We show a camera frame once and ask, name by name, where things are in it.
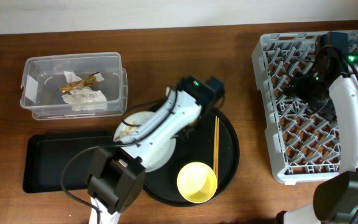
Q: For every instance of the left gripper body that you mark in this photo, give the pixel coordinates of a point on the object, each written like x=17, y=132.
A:
x=197, y=129

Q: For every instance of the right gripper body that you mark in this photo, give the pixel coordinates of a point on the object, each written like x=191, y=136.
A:
x=304, y=87

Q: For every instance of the yellow bowl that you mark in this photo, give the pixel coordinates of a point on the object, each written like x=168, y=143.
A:
x=197, y=182

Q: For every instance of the grey plate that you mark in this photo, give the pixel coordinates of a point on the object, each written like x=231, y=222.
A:
x=154, y=154

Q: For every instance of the food scraps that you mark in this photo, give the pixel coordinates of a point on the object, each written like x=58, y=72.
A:
x=127, y=130

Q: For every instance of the white tissue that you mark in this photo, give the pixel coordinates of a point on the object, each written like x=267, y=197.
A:
x=84, y=99

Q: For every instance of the brown Nescafe Gold sachet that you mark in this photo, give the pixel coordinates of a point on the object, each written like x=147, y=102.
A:
x=90, y=80

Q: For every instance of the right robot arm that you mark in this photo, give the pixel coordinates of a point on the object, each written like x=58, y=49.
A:
x=330, y=87

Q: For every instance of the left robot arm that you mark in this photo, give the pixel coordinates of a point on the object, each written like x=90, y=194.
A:
x=117, y=172

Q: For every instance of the grey dishwasher rack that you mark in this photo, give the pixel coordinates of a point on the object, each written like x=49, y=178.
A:
x=301, y=148

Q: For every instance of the round black tray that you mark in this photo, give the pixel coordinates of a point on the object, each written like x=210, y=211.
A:
x=161, y=184

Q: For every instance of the clear plastic bin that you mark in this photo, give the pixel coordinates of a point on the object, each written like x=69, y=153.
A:
x=48, y=71

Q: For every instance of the black rectangular tray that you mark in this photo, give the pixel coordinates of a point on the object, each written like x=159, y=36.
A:
x=48, y=154

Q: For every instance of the white label on bin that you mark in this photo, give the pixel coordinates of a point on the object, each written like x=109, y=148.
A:
x=31, y=89

